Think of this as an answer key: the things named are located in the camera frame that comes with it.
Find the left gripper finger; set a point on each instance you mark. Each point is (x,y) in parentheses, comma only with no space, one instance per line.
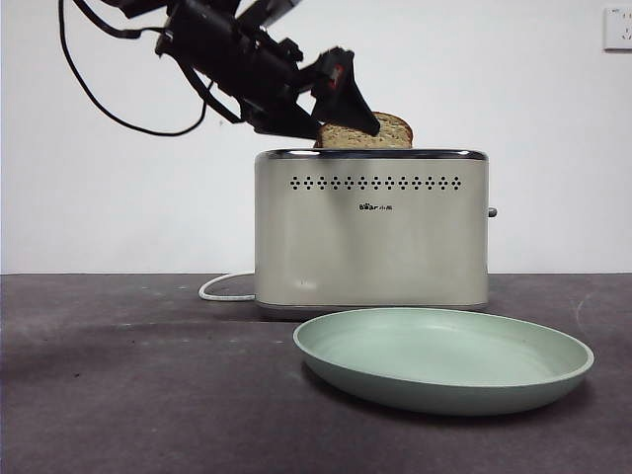
(345,99)
(281,118)

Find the white wall socket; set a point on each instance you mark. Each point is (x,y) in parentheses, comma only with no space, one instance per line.
(619,27)

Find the toasted bread slice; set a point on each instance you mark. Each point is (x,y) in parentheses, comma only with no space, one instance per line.
(395,133)

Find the cream two-slot toaster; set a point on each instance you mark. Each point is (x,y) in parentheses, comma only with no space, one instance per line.
(375,247)

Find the pale green round plate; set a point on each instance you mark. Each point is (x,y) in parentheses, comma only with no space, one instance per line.
(444,355)

